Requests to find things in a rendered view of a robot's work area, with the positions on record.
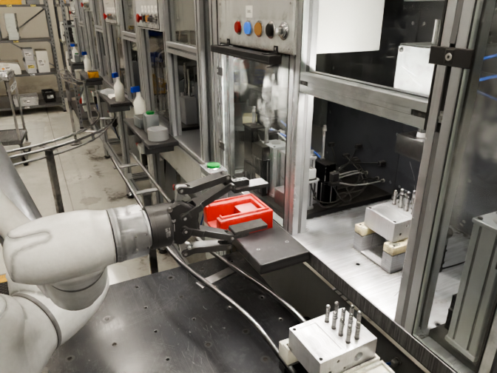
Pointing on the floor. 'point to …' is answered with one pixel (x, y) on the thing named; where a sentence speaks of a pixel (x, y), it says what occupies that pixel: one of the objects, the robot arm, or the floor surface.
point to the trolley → (9, 136)
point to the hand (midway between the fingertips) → (252, 206)
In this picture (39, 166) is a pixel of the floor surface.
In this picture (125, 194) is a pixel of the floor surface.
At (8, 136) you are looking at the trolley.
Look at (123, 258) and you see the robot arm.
